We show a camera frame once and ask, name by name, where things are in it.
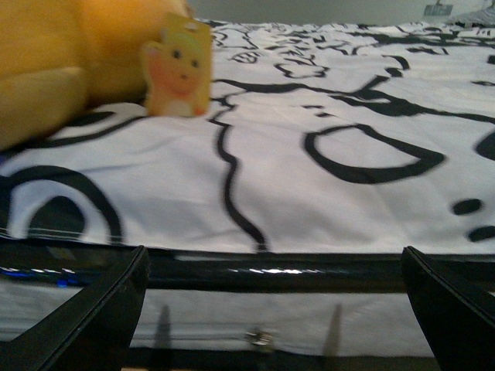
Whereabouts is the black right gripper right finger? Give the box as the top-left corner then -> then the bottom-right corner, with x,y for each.
401,247 -> 494,370

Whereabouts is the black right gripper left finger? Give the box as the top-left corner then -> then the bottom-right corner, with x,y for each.
1,247 -> 149,370

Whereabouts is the yellow plush toy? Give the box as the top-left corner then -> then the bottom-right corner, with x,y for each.
1,1 -> 193,150

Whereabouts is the white black patterned bed sheet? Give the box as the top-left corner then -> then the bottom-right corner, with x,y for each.
1,22 -> 494,254

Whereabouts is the yellow cartoon hang tag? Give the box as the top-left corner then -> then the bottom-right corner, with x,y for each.
142,13 -> 212,117

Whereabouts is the black glossy bed rail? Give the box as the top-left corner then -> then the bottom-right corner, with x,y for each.
0,239 -> 495,294

